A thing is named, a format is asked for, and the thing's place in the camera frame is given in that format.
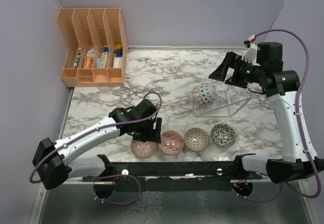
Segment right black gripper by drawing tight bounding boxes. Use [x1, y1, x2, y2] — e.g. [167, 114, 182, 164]
[210, 51, 265, 88]

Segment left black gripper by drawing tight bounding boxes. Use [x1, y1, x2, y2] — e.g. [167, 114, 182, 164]
[134, 117, 161, 144]

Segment pink pattern bowl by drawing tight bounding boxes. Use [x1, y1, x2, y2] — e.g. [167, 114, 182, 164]
[130, 140, 157, 158]

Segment red diamond pattern bowl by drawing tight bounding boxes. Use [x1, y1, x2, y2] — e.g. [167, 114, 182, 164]
[158, 130, 185, 156]

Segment blue diamond dot bowl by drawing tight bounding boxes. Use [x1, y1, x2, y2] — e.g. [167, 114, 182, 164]
[198, 82, 218, 105]

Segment blue triangle pattern bowl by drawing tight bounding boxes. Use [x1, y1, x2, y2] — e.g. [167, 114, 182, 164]
[193, 85, 205, 108]

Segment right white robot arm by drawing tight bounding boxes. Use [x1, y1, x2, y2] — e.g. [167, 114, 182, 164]
[209, 42, 323, 184]

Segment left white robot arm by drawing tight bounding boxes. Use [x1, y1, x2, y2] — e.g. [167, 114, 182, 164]
[32, 99, 161, 190]

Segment brown lattice pattern bowl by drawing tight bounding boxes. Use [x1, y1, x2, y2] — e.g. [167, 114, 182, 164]
[184, 127, 209, 152]

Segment black white leaf bowl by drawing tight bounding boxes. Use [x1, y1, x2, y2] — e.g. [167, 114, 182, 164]
[211, 124, 236, 148]

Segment yellow black toy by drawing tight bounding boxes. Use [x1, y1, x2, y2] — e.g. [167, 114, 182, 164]
[114, 44, 123, 54]

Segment green white box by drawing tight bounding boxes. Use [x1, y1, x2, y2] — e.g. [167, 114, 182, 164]
[97, 52, 109, 68]

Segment orange white box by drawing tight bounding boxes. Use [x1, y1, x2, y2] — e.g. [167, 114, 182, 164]
[83, 48, 96, 69]

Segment small marker bottles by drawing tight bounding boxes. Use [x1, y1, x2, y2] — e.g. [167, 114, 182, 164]
[73, 48, 81, 68]

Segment peach plastic desk organizer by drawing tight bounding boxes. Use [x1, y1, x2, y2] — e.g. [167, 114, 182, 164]
[57, 8, 128, 87]

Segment white wire dish rack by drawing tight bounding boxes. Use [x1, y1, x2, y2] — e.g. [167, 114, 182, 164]
[191, 80, 252, 118]

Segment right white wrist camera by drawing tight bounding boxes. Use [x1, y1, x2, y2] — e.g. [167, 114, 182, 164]
[241, 35, 258, 64]

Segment black mounting rail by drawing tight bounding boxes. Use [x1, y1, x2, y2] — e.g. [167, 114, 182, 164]
[83, 159, 262, 192]

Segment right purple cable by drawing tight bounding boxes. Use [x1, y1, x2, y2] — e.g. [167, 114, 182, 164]
[234, 28, 321, 203]

